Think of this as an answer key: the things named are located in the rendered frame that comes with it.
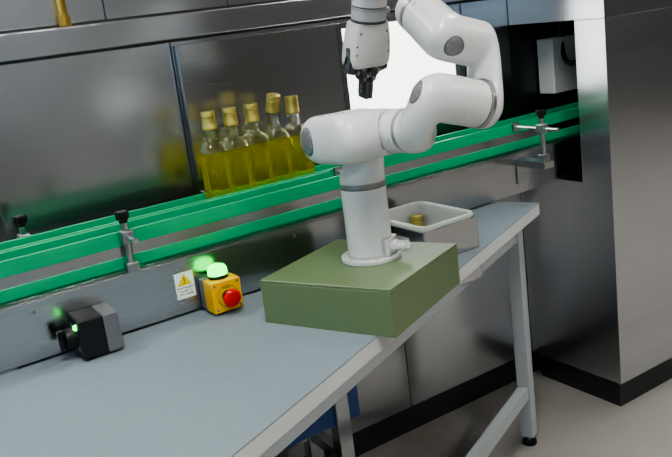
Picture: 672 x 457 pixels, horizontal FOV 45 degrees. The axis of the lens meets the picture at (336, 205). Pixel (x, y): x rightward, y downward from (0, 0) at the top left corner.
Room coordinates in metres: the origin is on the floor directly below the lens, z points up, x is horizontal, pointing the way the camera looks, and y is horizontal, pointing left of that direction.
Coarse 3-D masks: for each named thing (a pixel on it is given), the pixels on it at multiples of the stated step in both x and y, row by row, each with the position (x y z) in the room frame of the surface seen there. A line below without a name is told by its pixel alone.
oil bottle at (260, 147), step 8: (248, 136) 1.94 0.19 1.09; (256, 136) 1.93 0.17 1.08; (264, 136) 1.94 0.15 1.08; (256, 144) 1.93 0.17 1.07; (264, 144) 1.94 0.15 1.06; (256, 152) 1.93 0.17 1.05; (264, 152) 1.94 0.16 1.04; (256, 160) 1.92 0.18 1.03; (264, 160) 1.94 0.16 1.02; (272, 160) 1.95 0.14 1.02; (256, 168) 1.92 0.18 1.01; (264, 168) 1.93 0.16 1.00; (272, 168) 1.95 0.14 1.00; (256, 176) 1.92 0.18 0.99; (264, 176) 1.93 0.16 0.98; (272, 176) 1.94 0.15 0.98; (256, 184) 1.92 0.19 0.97; (264, 184) 1.93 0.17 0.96
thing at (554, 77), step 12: (564, 36) 2.67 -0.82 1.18; (540, 48) 2.68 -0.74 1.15; (552, 48) 2.64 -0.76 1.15; (540, 60) 2.68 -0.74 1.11; (552, 60) 2.64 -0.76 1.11; (540, 72) 2.68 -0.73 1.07; (552, 72) 2.64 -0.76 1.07; (564, 72) 2.66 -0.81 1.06; (576, 72) 2.69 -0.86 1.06; (540, 84) 2.69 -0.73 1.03; (552, 84) 2.64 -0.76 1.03; (564, 84) 2.66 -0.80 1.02; (576, 84) 2.69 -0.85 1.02
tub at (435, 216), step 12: (408, 204) 2.04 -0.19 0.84; (420, 204) 2.05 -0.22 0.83; (432, 204) 2.01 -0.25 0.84; (396, 216) 2.01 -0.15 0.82; (408, 216) 2.03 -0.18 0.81; (432, 216) 2.01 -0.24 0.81; (444, 216) 1.97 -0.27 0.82; (456, 216) 1.93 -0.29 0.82; (468, 216) 1.86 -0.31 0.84; (408, 228) 1.83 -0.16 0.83; (420, 228) 1.80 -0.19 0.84; (432, 228) 1.80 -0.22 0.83
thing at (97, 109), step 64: (0, 0) 1.83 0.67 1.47; (128, 0) 1.98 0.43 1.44; (192, 0) 2.06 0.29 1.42; (256, 0) 2.16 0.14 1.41; (320, 0) 2.24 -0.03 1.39; (448, 0) 2.47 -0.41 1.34; (0, 64) 1.82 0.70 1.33; (64, 64) 1.89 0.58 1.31; (128, 64) 1.96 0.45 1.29; (512, 64) 2.64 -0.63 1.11; (0, 128) 1.80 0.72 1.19; (64, 128) 1.87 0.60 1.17; (128, 128) 1.95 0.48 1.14; (448, 128) 2.48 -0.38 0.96; (0, 192) 1.78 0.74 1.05; (64, 192) 1.85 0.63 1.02; (128, 192) 1.93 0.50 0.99; (192, 192) 2.02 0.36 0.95
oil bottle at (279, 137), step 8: (272, 128) 1.97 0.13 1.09; (280, 128) 1.98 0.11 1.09; (272, 136) 1.96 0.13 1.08; (280, 136) 1.96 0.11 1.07; (288, 136) 1.98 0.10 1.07; (272, 144) 1.95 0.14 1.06; (280, 144) 1.96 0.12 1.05; (288, 144) 1.97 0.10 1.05; (272, 152) 1.95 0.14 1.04; (280, 152) 1.96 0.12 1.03; (288, 152) 1.97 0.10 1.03; (280, 160) 1.96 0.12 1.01; (288, 160) 1.97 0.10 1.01; (280, 168) 1.96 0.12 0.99; (288, 168) 1.97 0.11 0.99; (280, 176) 1.96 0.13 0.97; (288, 176) 1.97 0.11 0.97
